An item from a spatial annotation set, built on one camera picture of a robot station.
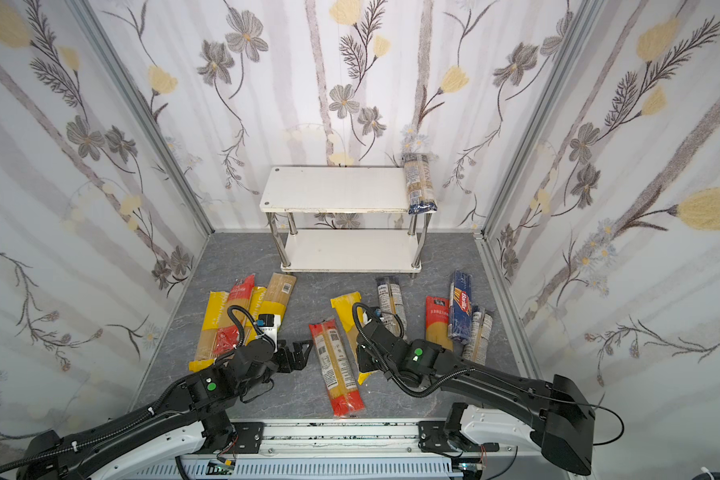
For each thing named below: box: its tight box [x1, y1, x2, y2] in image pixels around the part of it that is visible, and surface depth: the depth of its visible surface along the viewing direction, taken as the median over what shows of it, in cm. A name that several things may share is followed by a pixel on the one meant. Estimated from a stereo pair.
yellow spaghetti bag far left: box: [188, 291, 229, 372], surface depth 92 cm
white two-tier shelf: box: [260, 166, 437, 272], surface depth 92 cm
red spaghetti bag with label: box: [308, 319, 365, 418], surface depth 84 cm
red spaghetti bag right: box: [425, 296, 454, 352], surface depth 97 cm
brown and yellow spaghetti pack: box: [259, 273, 297, 323], surface depth 100 cm
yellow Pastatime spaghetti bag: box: [244, 286, 267, 345], surface depth 98 cm
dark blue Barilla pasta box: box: [448, 270, 473, 343], surface depth 95 cm
